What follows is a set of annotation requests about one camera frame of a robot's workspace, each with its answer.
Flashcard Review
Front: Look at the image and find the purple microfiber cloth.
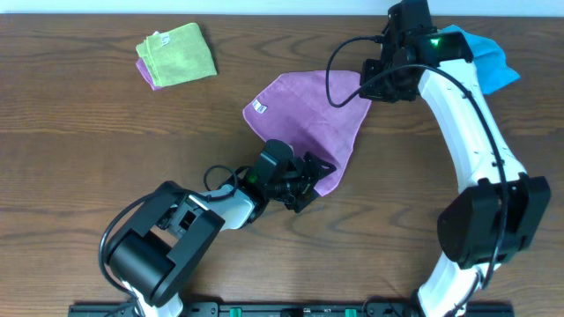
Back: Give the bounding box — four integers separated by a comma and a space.
242, 70, 371, 196

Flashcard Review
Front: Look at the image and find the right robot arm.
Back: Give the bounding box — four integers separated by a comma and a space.
360, 0, 551, 316

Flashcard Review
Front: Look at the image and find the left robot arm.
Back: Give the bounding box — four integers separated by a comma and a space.
98, 139, 336, 316

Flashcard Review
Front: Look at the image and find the blue microfiber cloth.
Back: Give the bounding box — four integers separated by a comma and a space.
441, 25, 521, 95

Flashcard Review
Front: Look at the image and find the folded green cloth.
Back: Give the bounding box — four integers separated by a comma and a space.
136, 23, 217, 87

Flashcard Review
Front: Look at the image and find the folded purple cloth underneath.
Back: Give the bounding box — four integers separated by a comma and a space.
136, 58, 161, 91

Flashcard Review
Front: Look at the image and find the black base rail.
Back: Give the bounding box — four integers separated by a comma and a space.
67, 300, 516, 317

